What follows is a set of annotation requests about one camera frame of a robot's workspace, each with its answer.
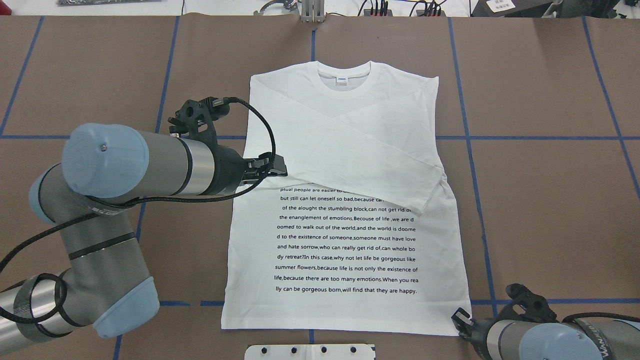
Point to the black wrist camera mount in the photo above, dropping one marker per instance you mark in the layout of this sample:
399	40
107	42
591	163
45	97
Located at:
526	306
196	120

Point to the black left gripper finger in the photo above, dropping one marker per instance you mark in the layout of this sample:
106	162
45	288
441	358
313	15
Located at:
267	176
266	163

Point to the aluminium frame post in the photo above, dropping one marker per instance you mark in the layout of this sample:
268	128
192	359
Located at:
312	11

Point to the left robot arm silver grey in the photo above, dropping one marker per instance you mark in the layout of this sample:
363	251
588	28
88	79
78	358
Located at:
106	169

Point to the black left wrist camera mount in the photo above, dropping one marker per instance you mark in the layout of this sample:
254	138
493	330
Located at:
196	120

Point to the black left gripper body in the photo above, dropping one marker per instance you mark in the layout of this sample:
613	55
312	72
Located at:
228	170

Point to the white long-sleeve printed shirt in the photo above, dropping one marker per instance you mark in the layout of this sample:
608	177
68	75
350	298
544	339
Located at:
362	234

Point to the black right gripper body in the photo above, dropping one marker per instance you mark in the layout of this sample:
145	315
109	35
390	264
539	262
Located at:
476	330

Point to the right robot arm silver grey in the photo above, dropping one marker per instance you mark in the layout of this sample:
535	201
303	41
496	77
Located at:
538	335

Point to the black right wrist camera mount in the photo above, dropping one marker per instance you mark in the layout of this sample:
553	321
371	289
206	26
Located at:
526	306

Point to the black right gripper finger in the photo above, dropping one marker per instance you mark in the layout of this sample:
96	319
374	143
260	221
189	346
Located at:
465	332
462	319

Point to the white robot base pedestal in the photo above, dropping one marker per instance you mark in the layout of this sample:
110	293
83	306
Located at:
341	351

